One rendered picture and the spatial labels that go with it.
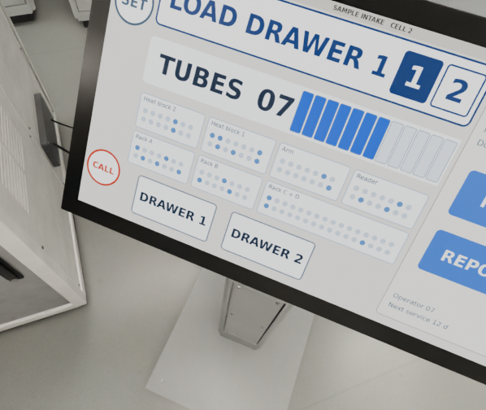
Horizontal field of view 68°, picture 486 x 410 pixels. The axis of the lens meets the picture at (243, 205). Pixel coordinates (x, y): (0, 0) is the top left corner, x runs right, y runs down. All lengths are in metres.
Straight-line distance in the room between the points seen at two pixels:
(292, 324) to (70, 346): 0.77
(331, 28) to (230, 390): 1.15
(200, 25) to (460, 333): 0.39
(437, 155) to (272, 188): 0.15
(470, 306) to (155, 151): 0.35
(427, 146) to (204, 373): 1.10
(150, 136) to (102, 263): 1.14
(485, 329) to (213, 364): 1.00
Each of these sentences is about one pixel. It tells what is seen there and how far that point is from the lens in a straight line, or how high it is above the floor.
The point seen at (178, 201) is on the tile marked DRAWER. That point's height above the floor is 1.01.
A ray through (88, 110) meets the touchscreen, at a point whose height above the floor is 1.06.
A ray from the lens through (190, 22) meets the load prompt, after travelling 0.38.
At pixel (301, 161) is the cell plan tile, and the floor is 1.08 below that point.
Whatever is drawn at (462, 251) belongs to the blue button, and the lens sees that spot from 0.40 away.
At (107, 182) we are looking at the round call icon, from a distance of 0.43.
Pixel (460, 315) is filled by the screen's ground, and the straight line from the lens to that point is 0.43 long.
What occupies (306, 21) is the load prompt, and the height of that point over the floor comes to 1.17.
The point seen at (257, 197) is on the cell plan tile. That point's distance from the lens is 0.37.
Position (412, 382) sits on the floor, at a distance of 1.53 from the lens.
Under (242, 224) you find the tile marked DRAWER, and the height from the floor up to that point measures 1.01.
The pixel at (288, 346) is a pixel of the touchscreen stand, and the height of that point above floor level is 0.04.
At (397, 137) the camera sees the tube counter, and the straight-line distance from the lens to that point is 0.36.
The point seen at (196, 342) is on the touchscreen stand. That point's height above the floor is 0.04.
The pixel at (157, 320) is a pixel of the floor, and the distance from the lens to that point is 1.40.
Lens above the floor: 1.35
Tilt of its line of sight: 59 degrees down
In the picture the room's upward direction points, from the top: 10 degrees clockwise
